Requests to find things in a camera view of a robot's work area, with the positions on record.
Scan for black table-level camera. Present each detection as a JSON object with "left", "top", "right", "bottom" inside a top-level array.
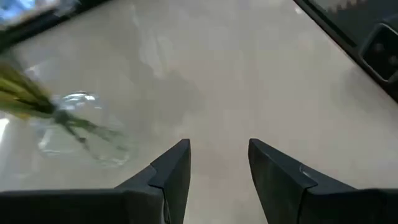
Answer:
[{"left": 359, "top": 23, "right": 398, "bottom": 83}]

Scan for clear glass vase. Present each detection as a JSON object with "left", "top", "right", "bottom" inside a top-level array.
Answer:
[{"left": 29, "top": 90, "right": 131, "bottom": 167}]

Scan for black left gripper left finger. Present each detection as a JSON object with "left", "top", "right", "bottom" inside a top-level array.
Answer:
[{"left": 0, "top": 138, "right": 191, "bottom": 224}]

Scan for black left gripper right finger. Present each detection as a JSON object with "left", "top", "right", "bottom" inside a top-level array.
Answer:
[{"left": 248, "top": 138, "right": 398, "bottom": 224}]

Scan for green flower stems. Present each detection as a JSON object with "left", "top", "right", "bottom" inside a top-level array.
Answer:
[{"left": 0, "top": 57, "right": 128, "bottom": 153}]

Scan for black metal table frame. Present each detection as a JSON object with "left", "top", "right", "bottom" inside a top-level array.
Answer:
[{"left": 0, "top": 0, "right": 398, "bottom": 103}]

